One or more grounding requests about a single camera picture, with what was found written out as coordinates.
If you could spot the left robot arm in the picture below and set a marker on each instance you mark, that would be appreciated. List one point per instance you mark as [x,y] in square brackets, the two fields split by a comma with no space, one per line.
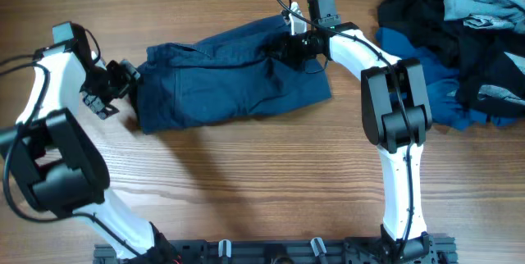
[52,170]

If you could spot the black garment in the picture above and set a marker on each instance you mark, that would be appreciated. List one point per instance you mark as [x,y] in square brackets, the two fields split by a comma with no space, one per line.
[480,56]

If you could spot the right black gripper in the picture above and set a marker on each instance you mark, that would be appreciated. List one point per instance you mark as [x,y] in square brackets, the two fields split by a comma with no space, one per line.
[285,49]

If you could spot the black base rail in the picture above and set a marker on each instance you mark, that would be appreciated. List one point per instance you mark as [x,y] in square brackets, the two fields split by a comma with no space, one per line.
[349,250]

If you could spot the dark blue shorts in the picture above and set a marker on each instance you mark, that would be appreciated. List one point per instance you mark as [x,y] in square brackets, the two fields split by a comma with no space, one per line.
[222,77]

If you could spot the bright blue garment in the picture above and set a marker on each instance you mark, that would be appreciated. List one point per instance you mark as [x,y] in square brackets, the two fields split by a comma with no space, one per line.
[441,82]

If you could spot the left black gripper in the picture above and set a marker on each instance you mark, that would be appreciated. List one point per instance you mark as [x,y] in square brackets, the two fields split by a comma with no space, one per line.
[124,76]

